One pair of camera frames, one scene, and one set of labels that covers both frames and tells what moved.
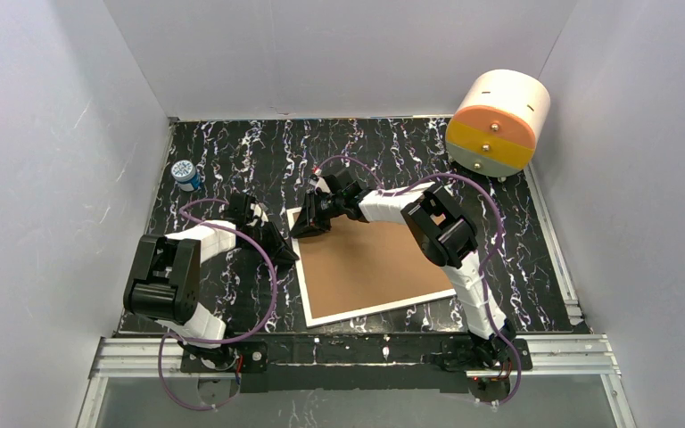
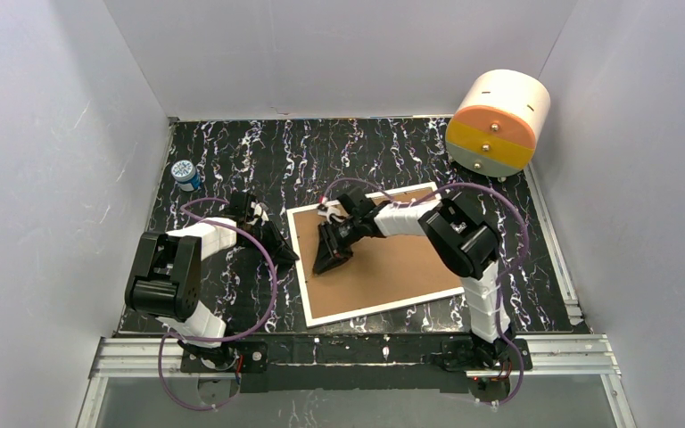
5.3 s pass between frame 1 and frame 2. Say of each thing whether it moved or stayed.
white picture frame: stayed
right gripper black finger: moved
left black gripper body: stayed
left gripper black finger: stayed
